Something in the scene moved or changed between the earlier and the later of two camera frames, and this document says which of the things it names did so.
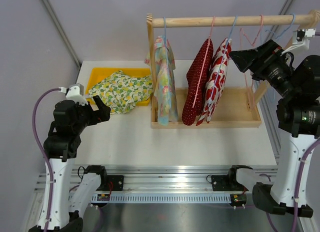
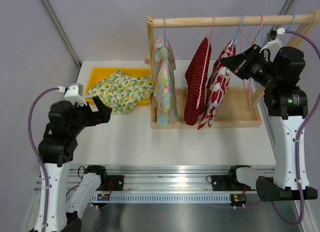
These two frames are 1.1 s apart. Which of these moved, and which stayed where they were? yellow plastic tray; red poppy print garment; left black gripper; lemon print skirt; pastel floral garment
Moved: red poppy print garment
Stayed: pastel floral garment; yellow plastic tray; left black gripper; lemon print skirt
